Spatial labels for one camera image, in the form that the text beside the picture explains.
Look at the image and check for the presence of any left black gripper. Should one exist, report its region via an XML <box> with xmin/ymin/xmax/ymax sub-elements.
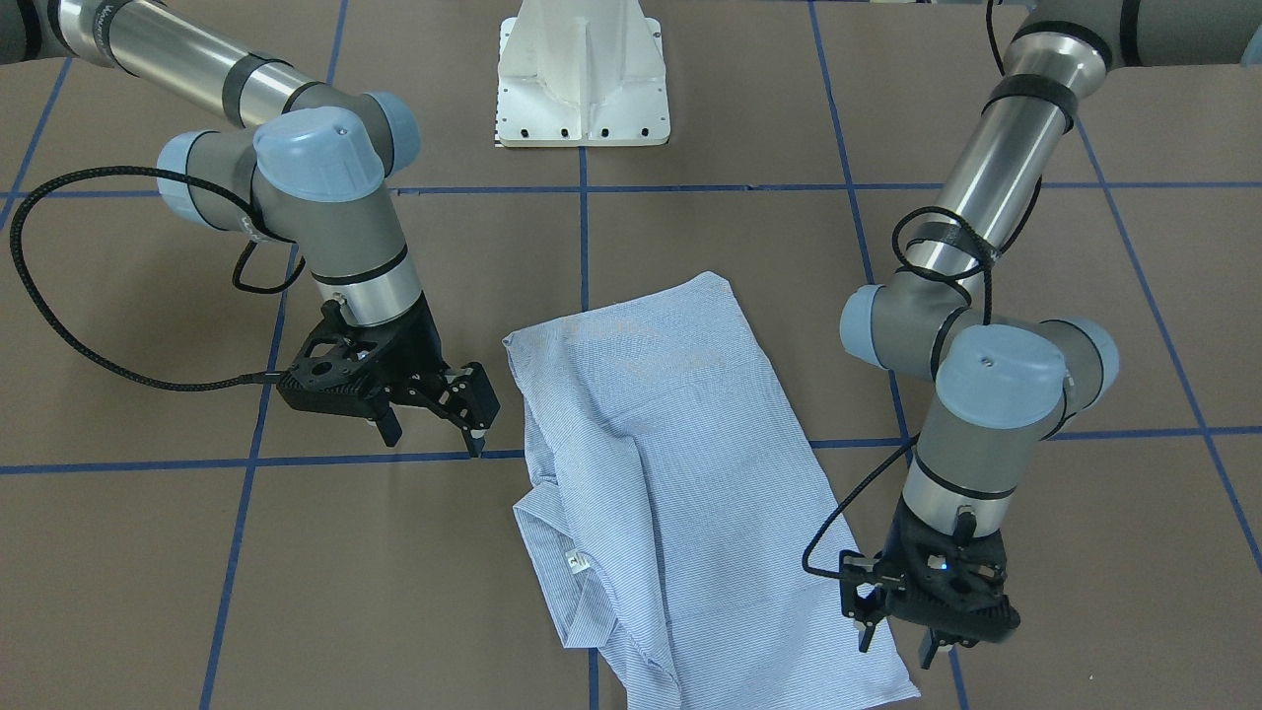
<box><xmin>838</xmin><ymin>498</ymin><xmax>963</xmax><ymax>670</ymax></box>

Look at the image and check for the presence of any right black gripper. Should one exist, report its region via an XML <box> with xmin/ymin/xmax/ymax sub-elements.
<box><xmin>374</xmin><ymin>296</ymin><xmax>501</xmax><ymax>459</ymax></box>

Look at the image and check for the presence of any light blue striped shirt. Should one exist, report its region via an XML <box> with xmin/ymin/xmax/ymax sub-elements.
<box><xmin>504</xmin><ymin>271</ymin><xmax>919</xmax><ymax>709</ymax></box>

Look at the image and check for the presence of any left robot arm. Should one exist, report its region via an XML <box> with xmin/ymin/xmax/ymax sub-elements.
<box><xmin>811</xmin><ymin>1</ymin><xmax>1259</xmax><ymax>670</ymax></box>

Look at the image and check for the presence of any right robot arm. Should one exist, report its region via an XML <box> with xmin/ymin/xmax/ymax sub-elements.
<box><xmin>3</xmin><ymin>1</ymin><xmax>500</xmax><ymax>458</ymax></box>

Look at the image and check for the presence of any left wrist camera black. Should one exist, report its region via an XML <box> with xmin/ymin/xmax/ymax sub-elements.
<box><xmin>895</xmin><ymin>502</ymin><xmax>1021</xmax><ymax>644</ymax></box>

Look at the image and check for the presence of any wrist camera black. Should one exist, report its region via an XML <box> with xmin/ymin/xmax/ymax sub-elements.
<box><xmin>276</xmin><ymin>300</ymin><xmax>392</xmax><ymax>424</ymax></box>
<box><xmin>895</xmin><ymin>502</ymin><xmax>1021</xmax><ymax>644</ymax></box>

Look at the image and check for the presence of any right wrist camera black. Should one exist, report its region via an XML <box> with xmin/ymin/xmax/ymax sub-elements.
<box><xmin>276</xmin><ymin>300</ymin><xmax>392</xmax><ymax>424</ymax></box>

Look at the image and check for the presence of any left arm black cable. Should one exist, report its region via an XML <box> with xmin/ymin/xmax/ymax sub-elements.
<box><xmin>801</xmin><ymin>0</ymin><xmax>1046</xmax><ymax>578</ymax></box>

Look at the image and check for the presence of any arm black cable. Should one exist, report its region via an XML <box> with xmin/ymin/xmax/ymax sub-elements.
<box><xmin>801</xmin><ymin>0</ymin><xmax>1046</xmax><ymax>578</ymax></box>
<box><xmin>10</xmin><ymin>166</ymin><xmax>307</xmax><ymax>393</ymax></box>

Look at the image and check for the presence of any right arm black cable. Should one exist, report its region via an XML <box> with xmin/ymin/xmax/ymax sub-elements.
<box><xmin>10</xmin><ymin>166</ymin><xmax>307</xmax><ymax>393</ymax></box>

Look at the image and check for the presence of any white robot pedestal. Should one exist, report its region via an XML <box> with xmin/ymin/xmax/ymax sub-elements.
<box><xmin>495</xmin><ymin>1</ymin><xmax>671</xmax><ymax>149</ymax></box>

